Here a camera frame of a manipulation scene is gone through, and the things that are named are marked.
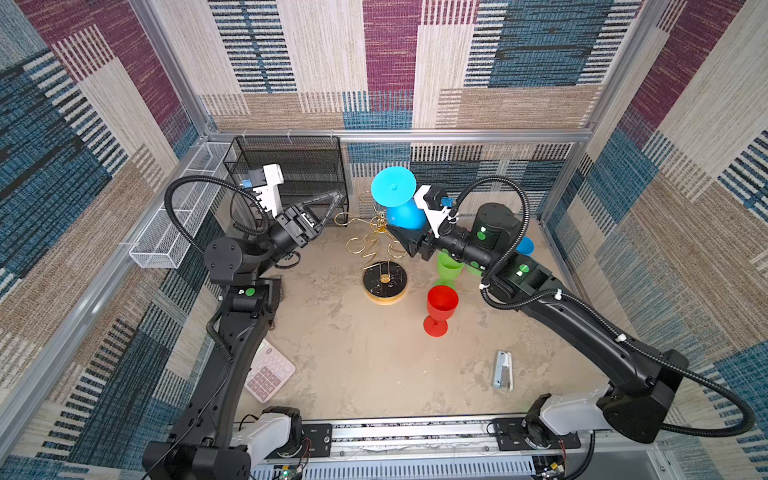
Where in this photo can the black wire shelf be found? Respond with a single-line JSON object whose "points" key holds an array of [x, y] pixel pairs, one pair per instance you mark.
{"points": [[310, 165]]}

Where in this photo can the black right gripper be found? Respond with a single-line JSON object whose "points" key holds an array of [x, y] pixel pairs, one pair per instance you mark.
{"points": [[410, 241]]}

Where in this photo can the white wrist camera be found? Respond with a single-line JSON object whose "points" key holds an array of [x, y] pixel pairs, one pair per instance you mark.
{"points": [[435, 204], [264, 182]]}

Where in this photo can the silver stapler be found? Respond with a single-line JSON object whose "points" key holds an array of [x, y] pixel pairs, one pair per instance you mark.
{"points": [[503, 371]]}

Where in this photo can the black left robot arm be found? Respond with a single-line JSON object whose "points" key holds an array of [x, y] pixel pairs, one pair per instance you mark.
{"points": [[204, 443]]}

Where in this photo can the red wine glass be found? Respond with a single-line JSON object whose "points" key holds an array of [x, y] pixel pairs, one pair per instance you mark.
{"points": [[442, 302]]}

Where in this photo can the white mesh wall basket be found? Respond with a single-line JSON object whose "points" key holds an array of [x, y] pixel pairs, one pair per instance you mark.
{"points": [[160, 245]]}

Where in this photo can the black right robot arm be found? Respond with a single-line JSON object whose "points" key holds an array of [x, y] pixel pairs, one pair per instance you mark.
{"points": [[642, 381]]}

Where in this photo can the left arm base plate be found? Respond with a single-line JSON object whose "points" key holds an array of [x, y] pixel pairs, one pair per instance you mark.
{"points": [[316, 443]]}

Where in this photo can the aluminium mounting rail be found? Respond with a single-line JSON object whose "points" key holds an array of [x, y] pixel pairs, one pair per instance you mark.
{"points": [[460, 447]]}

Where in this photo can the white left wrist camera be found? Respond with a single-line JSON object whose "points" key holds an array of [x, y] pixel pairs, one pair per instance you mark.
{"points": [[264, 182]]}

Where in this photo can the green wine glass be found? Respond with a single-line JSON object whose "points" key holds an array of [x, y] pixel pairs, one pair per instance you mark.
{"points": [[473, 269], [448, 270]]}

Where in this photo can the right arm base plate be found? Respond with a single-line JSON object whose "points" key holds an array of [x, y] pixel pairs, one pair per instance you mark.
{"points": [[515, 434]]}

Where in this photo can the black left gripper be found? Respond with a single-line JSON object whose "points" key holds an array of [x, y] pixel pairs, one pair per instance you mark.
{"points": [[297, 225]]}

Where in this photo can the gold wine glass rack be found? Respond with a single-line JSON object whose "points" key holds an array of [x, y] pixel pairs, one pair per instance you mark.
{"points": [[384, 279]]}

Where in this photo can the green back wine glass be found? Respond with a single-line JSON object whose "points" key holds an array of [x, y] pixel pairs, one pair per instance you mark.
{"points": [[448, 270]]}

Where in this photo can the blue wine glass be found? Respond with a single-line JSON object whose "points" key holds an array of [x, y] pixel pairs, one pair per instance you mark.
{"points": [[526, 246], [394, 189]]}

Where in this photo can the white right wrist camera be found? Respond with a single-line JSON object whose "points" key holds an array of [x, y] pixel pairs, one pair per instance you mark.
{"points": [[435, 204]]}

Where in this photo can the green front wine glass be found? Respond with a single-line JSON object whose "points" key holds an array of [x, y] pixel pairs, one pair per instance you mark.
{"points": [[473, 269]]}

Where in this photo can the blue front wine glass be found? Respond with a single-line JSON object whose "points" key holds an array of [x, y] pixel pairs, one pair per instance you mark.
{"points": [[526, 246]]}

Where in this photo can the blue back wine glass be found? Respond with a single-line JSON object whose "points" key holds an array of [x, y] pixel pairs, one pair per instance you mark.
{"points": [[394, 189]]}

